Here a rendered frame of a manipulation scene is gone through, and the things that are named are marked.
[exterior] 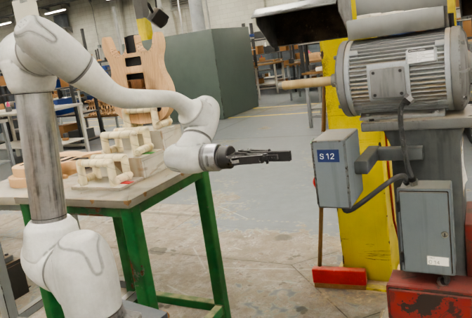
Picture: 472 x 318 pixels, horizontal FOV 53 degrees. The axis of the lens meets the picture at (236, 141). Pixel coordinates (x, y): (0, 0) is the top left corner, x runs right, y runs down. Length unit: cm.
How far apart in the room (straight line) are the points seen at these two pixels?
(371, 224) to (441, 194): 129
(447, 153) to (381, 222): 123
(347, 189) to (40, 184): 87
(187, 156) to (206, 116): 16
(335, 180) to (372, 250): 147
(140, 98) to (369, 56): 70
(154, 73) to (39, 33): 91
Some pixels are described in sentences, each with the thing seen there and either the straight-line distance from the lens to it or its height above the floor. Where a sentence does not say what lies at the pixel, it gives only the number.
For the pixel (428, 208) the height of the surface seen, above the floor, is 87.
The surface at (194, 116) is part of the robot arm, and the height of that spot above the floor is 120.
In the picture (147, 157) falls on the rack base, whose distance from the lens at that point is 200.
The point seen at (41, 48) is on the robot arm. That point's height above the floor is 147.
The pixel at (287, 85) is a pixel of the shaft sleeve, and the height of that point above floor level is 125.
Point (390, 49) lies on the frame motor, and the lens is 153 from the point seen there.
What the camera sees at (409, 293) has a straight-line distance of 159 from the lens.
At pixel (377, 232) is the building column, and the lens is 274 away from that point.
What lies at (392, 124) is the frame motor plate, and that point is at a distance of 151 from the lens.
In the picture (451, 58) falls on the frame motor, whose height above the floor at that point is 129.
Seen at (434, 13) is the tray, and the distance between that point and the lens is 151.
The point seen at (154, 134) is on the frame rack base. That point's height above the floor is 109.
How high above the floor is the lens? 140
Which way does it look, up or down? 11 degrees down
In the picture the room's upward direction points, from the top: 8 degrees counter-clockwise
